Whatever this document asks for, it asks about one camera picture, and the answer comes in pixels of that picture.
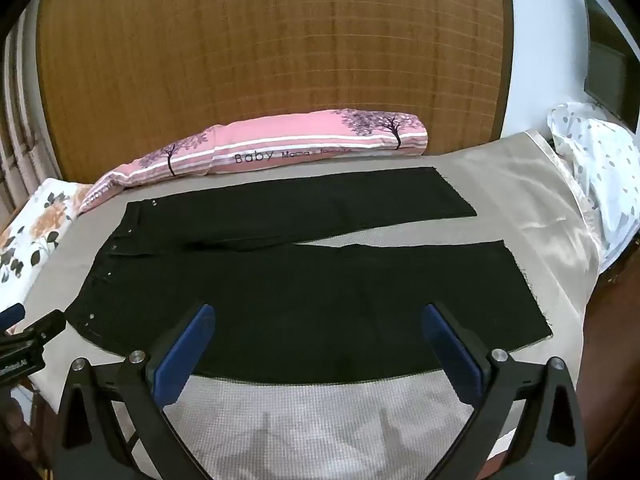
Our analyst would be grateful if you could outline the wooden headboard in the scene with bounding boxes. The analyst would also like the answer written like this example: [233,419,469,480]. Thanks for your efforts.
[37,0,513,186]

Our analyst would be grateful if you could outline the white spotted cloth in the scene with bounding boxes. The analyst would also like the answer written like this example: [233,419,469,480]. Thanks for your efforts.
[546,102,640,271]

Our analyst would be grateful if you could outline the beige bed cover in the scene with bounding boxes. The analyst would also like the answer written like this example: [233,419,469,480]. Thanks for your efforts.
[30,130,601,480]

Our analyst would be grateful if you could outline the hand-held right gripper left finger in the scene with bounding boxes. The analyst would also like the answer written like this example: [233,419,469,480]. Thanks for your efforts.
[54,301,217,480]

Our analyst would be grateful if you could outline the reddish wooden bed frame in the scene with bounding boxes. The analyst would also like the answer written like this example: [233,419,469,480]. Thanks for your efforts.
[575,257,640,480]

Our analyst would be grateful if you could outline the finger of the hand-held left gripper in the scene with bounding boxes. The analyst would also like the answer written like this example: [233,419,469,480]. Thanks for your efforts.
[4,309,67,350]
[0,302,27,332]

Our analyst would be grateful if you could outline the black pants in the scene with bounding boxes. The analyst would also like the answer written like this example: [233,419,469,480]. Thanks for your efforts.
[65,166,553,386]

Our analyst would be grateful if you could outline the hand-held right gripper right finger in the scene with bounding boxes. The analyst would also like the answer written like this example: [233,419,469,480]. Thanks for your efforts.
[421,302,586,480]

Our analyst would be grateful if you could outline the pink striped tree-print pillow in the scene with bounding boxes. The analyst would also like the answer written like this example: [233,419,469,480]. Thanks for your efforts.
[77,108,430,215]

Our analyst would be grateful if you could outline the striped curtain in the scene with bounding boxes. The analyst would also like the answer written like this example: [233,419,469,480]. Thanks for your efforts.
[0,10,66,231]

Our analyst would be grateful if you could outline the white floral pillow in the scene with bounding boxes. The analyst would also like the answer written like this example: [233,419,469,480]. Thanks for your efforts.
[0,177,93,301]

